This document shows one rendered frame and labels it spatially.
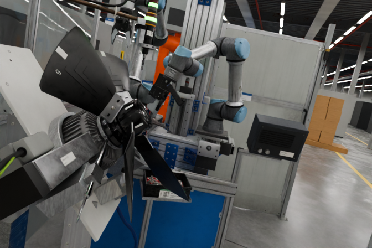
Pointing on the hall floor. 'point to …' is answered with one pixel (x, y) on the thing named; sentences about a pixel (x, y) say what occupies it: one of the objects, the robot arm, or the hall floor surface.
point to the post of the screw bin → (145, 223)
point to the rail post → (224, 222)
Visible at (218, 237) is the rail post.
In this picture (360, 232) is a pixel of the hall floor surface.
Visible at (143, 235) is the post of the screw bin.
